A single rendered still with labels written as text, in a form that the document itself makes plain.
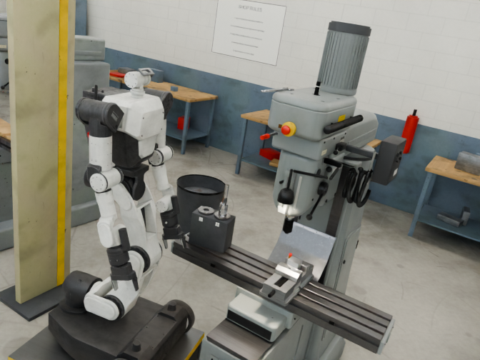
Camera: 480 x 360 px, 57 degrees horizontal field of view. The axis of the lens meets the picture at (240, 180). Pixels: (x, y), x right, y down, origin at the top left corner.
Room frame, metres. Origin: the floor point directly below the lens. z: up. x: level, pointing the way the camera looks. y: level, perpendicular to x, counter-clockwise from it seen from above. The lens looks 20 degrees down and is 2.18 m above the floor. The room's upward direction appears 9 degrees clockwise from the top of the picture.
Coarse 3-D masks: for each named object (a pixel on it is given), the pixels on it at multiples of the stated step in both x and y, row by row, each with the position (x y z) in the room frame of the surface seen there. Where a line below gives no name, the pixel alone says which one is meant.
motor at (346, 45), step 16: (336, 32) 2.16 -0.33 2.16; (352, 32) 2.13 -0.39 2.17; (368, 32) 2.17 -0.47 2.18; (336, 48) 2.15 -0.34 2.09; (352, 48) 2.14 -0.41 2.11; (336, 64) 2.14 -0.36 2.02; (352, 64) 2.14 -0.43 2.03; (320, 80) 2.19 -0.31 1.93; (336, 80) 2.14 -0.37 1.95; (352, 80) 2.15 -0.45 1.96
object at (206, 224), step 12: (192, 216) 2.22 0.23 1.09; (204, 216) 2.20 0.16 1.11; (216, 216) 2.19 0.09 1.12; (228, 216) 2.21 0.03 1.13; (192, 228) 2.22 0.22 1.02; (204, 228) 2.19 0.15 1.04; (216, 228) 2.17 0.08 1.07; (228, 228) 2.17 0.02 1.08; (192, 240) 2.21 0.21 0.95; (204, 240) 2.19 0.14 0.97; (216, 240) 2.17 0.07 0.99; (228, 240) 2.20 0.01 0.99
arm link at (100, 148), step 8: (96, 144) 1.66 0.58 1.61; (104, 144) 1.67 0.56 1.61; (96, 152) 1.66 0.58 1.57; (104, 152) 1.67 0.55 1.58; (96, 160) 1.66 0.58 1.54; (104, 160) 1.67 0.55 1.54; (88, 168) 1.66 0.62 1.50; (96, 168) 1.65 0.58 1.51; (104, 168) 1.67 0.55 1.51; (88, 176) 1.66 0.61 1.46; (96, 176) 1.63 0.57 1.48; (104, 176) 1.64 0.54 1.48; (96, 184) 1.63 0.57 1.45; (104, 184) 1.63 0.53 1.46
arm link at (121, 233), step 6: (114, 228) 1.69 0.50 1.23; (120, 228) 1.70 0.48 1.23; (114, 234) 1.65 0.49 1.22; (120, 234) 1.65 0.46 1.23; (126, 234) 1.66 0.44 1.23; (120, 240) 1.67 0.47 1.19; (126, 240) 1.65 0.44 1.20; (114, 246) 1.65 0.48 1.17; (120, 246) 1.66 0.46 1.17; (126, 246) 1.65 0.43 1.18; (108, 252) 1.64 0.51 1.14; (114, 252) 1.63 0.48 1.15; (120, 252) 1.64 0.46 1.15
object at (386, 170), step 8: (392, 136) 2.17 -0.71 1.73; (384, 144) 2.04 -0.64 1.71; (392, 144) 2.02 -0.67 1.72; (400, 144) 2.05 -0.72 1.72; (384, 152) 2.04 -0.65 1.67; (392, 152) 2.02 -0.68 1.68; (400, 152) 2.09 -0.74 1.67; (376, 160) 2.05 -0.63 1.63; (384, 160) 2.03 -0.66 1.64; (392, 160) 2.01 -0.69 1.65; (400, 160) 2.11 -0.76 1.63; (376, 168) 2.04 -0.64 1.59; (384, 168) 2.03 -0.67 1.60; (392, 168) 2.03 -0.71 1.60; (376, 176) 2.04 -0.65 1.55; (384, 176) 2.02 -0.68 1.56; (392, 176) 2.09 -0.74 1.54; (384, 184) 2.02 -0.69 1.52
